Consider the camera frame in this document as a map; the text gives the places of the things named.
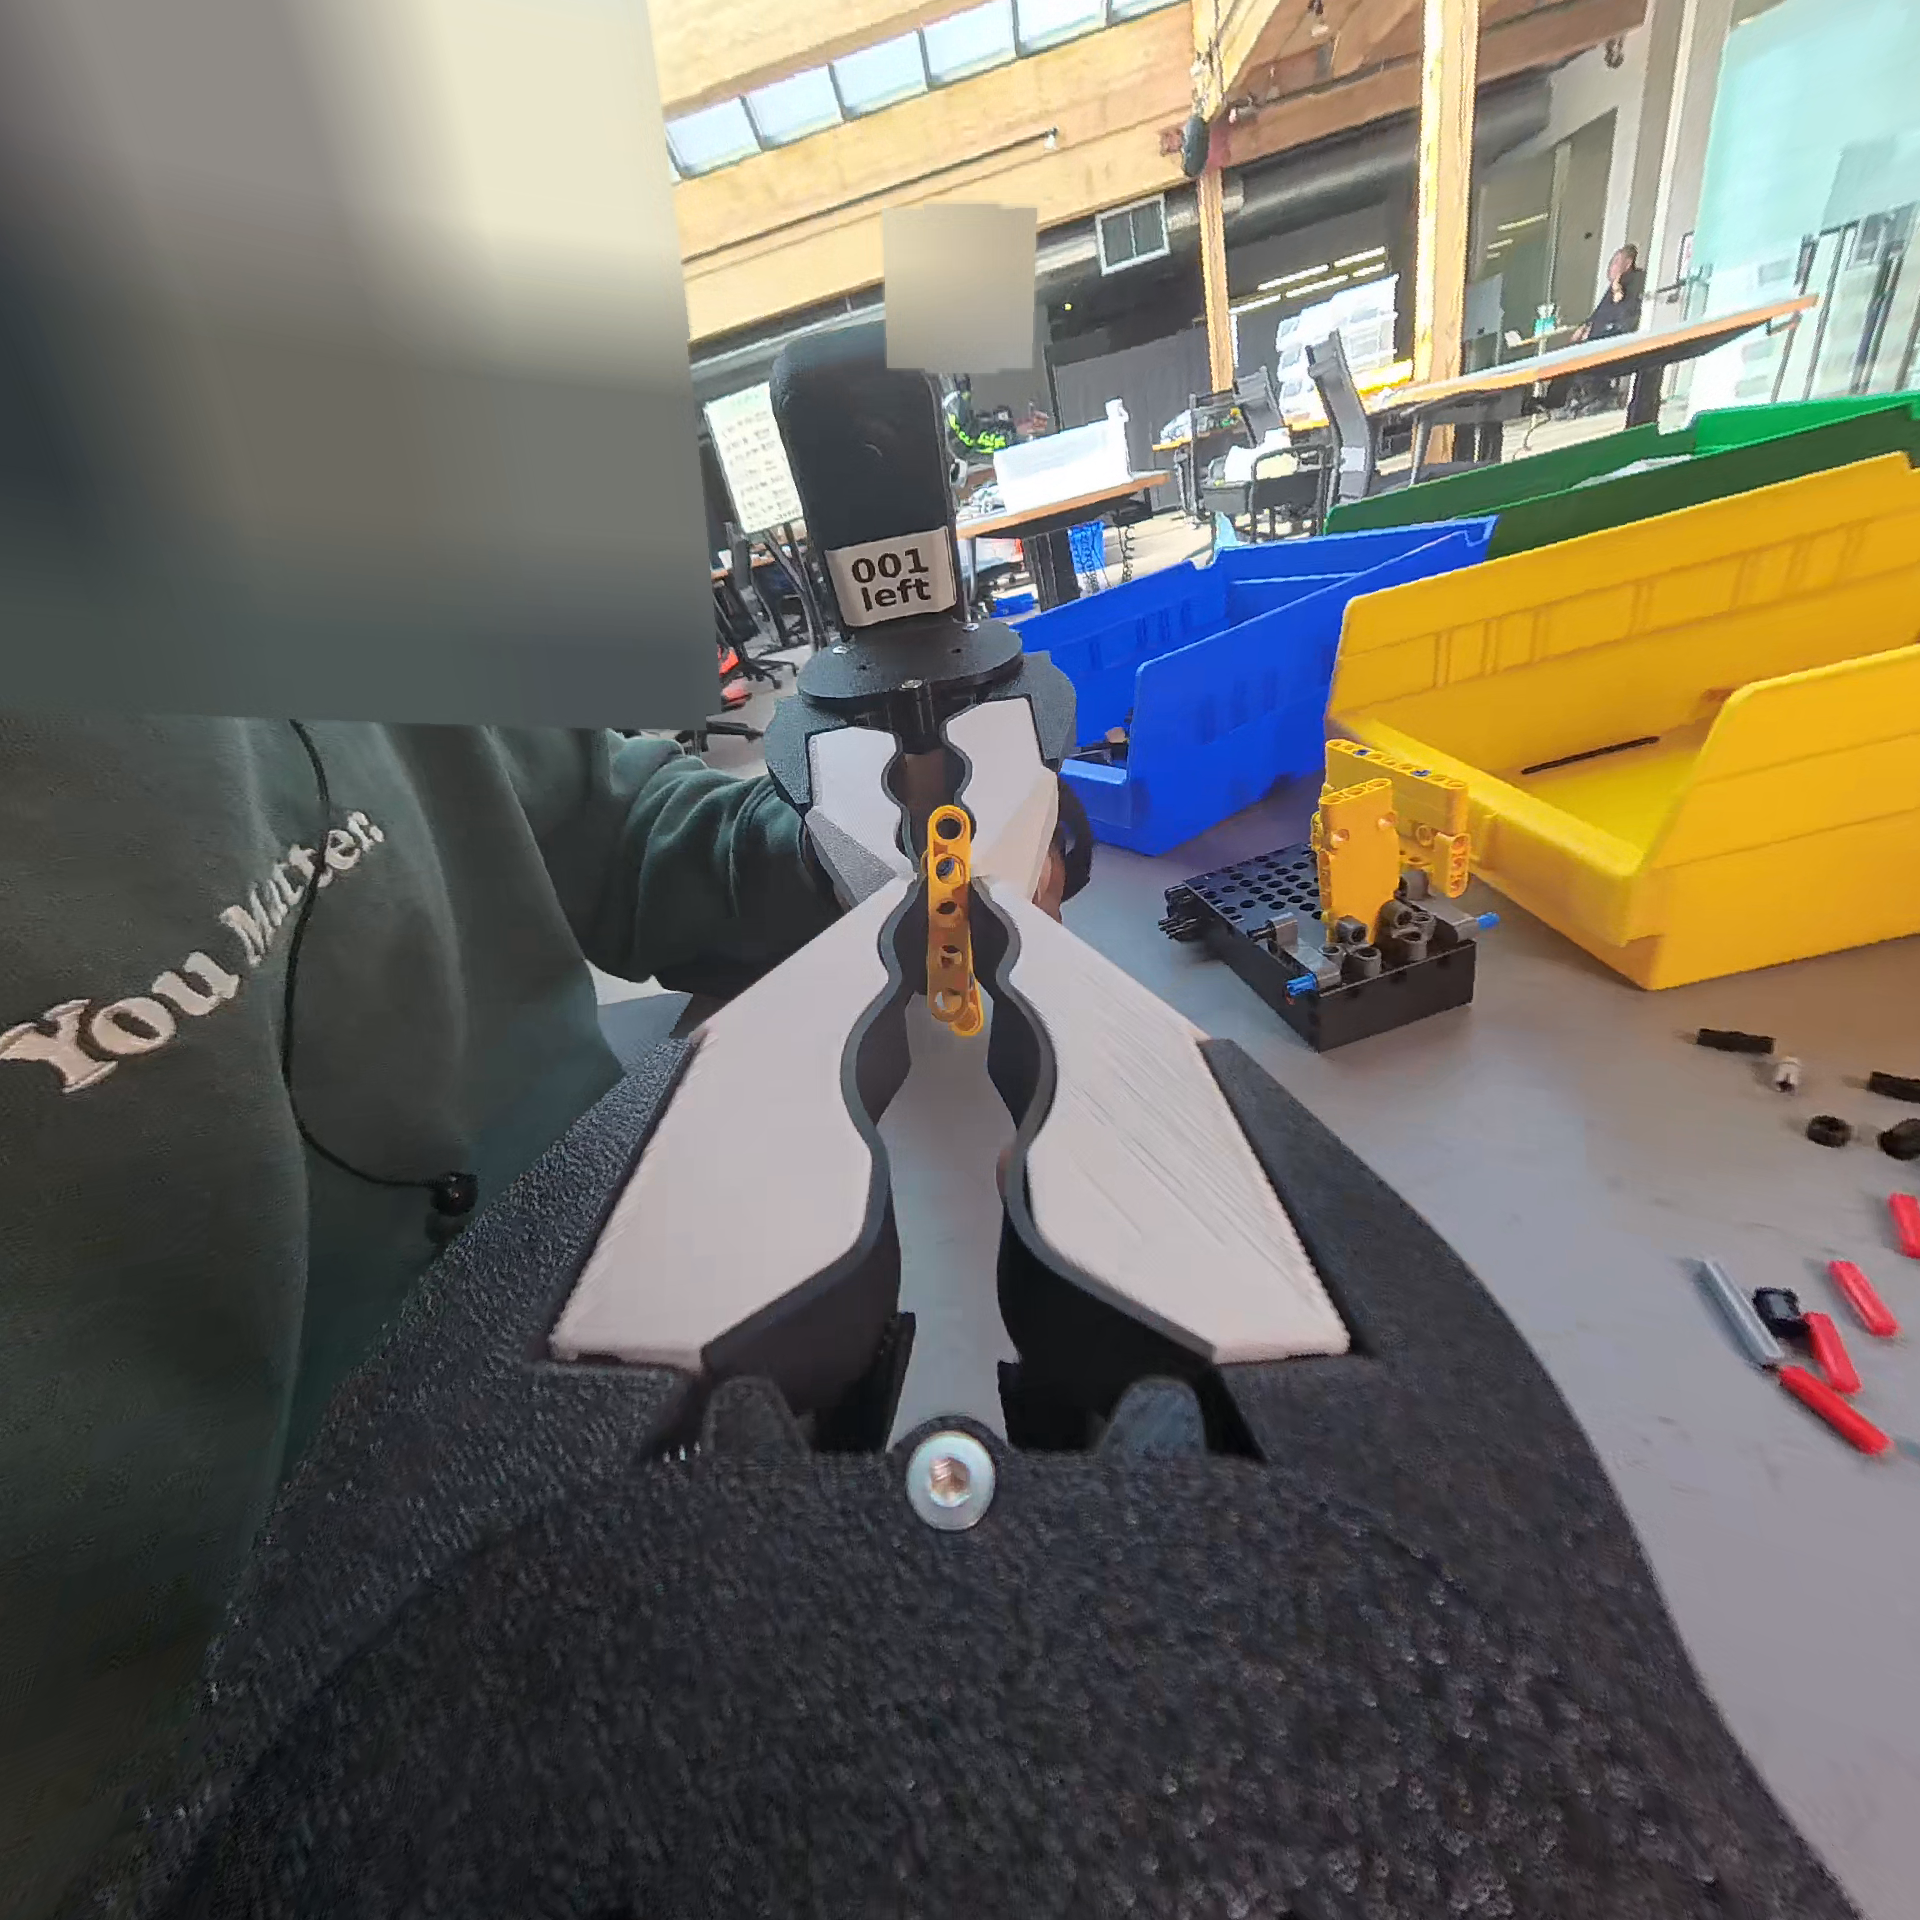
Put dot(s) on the lego model on black base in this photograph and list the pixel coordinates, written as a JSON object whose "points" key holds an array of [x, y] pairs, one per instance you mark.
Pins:
{"points": [[1349, 960]]}

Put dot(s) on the black earbud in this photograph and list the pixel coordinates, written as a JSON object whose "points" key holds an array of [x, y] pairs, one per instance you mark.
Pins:
{"points": [[450, 1195]]}

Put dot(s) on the yellow lego beam with holes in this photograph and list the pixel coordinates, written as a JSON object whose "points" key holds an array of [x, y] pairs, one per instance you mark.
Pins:
{"points": [[949, 931]]}

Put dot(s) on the black office chair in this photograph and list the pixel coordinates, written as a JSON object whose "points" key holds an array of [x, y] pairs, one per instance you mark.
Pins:
{"points": [[1349, 404]]}

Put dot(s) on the wooden desk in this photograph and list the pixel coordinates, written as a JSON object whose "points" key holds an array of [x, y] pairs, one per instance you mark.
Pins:
{"points": [[1050, 504]]}

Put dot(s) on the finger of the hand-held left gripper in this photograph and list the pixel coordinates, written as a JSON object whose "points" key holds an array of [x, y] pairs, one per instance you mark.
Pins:
{"points": [[1014, 796], [848, 796]]}

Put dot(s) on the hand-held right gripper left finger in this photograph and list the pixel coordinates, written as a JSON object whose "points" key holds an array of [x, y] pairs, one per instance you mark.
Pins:
{"points": [[720, 1201]]}

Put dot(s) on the person's left forearm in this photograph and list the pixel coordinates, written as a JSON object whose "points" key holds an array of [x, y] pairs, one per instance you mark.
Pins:
{"points": [[704, 856]]}

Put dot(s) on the pile of small lego pieces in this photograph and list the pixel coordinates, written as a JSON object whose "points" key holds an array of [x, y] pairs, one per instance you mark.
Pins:
{"points": [[1839, 1411]]}

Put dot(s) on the blue storage bin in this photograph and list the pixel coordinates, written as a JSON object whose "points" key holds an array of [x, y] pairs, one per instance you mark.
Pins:
{"points": [[1201, 661]]}

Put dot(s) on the yellow storage bin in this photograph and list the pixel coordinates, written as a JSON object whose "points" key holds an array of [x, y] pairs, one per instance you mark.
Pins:
{"points": [[1724, 840]]}

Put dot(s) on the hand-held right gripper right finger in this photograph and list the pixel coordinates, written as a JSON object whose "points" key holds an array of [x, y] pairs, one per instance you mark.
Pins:
{"points": [[1172, 1201]]}

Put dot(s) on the whiteboard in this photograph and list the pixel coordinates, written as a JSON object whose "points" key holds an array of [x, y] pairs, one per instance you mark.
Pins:
{"points": [[751, 457]]}

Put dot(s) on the green storage bin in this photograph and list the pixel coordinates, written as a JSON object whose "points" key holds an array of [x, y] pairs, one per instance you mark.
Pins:
{"points": [[1650, 465]]}

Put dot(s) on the long wooden table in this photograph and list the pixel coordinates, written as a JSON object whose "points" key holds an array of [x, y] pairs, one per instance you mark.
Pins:
{"points": [[1575, 359]]}

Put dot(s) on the white plastic crate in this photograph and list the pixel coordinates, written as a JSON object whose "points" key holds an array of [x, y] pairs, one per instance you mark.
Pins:
{"points": [[1060, 457]]}

